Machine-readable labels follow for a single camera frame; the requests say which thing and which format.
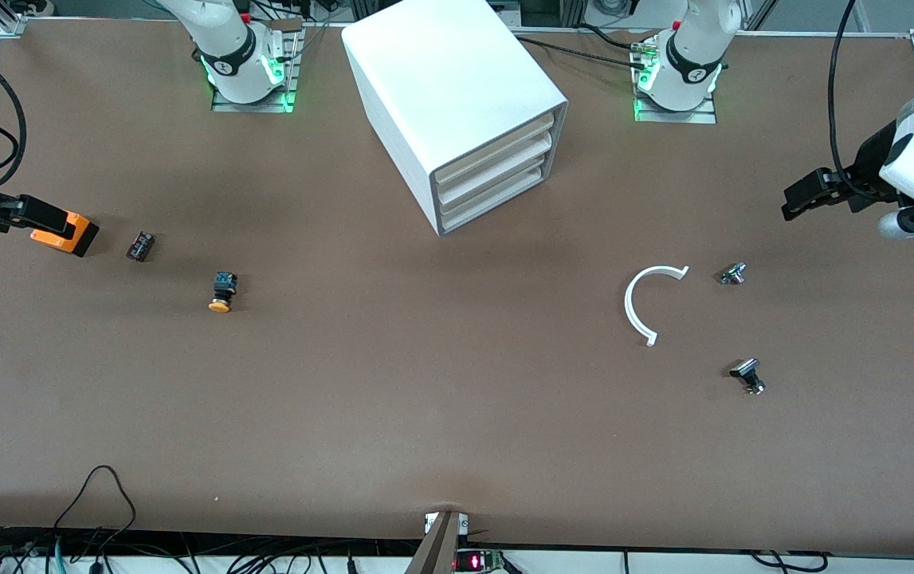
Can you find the white curved plastic arc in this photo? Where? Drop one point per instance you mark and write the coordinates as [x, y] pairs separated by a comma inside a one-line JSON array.
[[628, 304]]

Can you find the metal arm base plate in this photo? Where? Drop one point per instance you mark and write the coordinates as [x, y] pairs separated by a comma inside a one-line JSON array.
[[696, 117], [225, 107]]

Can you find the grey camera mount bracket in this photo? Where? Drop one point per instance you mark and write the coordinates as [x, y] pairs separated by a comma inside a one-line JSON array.
[[437, 550]]

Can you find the orange button enclosure box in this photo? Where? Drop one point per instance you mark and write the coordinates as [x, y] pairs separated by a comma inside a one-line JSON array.
[[80, 231]]

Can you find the device with red light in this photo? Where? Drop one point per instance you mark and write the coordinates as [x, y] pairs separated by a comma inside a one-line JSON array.
[[476, 562]]

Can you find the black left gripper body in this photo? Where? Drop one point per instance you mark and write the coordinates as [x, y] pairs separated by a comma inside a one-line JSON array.
[[869, 162]]

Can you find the small black electrical component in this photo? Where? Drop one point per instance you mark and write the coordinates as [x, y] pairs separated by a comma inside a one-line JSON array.
[[140, 246]]

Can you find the yellow push button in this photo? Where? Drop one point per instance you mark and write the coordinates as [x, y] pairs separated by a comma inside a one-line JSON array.
[[223, 287]]

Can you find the small silver metal knob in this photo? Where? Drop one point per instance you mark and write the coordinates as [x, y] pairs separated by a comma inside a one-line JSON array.
[[733, 274]]

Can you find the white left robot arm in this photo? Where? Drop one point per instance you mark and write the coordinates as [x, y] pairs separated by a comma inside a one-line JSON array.
[[692, 56]]

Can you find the black and silver knob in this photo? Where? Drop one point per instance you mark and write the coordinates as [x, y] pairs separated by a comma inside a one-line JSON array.
[[746, 369]]

